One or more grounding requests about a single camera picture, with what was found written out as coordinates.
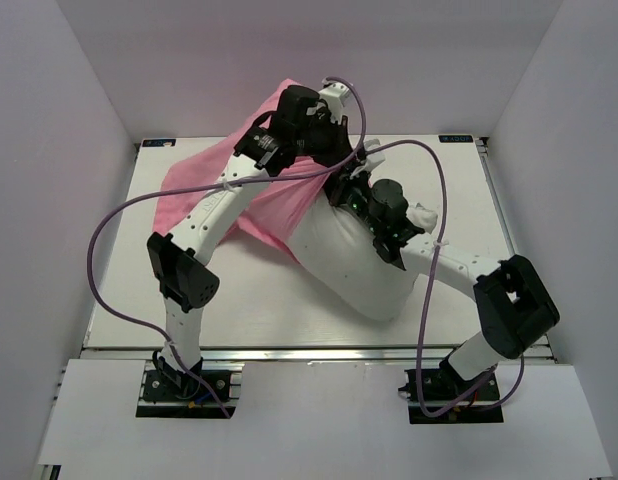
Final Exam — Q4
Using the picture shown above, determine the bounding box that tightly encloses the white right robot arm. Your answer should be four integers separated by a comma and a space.
324, 172, 560, 399

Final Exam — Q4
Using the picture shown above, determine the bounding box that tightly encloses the white pillow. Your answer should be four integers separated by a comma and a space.
287, 194, 418, 322

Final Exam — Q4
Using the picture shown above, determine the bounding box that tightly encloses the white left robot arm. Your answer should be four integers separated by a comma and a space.
147, 80, 352, 399

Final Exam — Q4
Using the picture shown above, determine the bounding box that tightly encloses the pink fabric pillowcase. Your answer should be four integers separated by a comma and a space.
153, 79, 327, 253

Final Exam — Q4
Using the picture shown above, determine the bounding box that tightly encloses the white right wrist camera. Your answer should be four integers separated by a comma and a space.
349, 138, 386, 178

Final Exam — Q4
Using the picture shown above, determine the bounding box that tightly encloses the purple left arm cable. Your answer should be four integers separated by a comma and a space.
86, 74, 368, 419

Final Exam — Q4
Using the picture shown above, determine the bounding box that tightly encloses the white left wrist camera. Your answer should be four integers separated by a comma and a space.
318, 82, 352, 125

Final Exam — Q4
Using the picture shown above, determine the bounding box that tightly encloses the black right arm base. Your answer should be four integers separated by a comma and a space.
398, 368, 504, 425

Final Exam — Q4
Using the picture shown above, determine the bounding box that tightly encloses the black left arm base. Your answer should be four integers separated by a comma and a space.
135, 351, 242, 419

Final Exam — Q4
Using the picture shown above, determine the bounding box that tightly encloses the blue left corner label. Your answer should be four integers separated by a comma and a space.
141, 138, 176, 148

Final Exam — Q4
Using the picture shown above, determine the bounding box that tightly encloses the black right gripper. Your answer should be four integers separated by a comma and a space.
317, 162, 382, 237

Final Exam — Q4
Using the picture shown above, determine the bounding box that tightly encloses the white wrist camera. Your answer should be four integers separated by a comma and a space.
349, 138, 386, 178
318, 82, 352, 125

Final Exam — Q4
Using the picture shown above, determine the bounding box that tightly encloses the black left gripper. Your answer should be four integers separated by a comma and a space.
295, 112, 358, 169

